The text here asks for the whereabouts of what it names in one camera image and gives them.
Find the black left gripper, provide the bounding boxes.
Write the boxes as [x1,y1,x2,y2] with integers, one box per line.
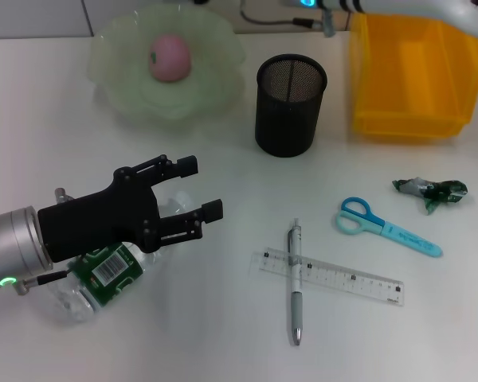
[37,154,224,263]

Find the clear bottle green label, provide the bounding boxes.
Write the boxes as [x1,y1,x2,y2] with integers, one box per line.
[53,190,196,323]

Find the pink toy peach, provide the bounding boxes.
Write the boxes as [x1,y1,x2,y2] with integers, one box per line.
[149,33,193,83]

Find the green plastic wrapper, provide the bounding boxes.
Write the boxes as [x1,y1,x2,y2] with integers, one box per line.
[391,177,469,216]

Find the green glass fruit plate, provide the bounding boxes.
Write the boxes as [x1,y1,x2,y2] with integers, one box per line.
[86,4,248,128]

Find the black mesh pen cup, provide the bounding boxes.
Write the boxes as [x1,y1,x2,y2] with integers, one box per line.
[254,54,328,158]

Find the white grey ballpoint pen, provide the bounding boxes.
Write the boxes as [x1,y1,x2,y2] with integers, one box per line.
[288,217,304,347]

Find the transparent plastic ruler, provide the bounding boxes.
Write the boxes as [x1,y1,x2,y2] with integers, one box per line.
[250,247,406,307]

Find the blue scissors with sheath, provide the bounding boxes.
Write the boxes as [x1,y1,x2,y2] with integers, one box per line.
[335,197,443,259]

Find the yellow plastic storage bin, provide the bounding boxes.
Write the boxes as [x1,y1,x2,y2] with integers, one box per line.
[349,14,478,138]

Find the left gripper connector cable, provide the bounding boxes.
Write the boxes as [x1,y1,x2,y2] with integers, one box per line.
[15,268,71,296]

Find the gripper connector cable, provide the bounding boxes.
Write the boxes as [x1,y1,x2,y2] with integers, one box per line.
[15,268,71,296]
[238,0,338,37]

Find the right gripper connector cable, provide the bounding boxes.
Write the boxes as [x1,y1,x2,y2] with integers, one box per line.
[238,0,338,37]

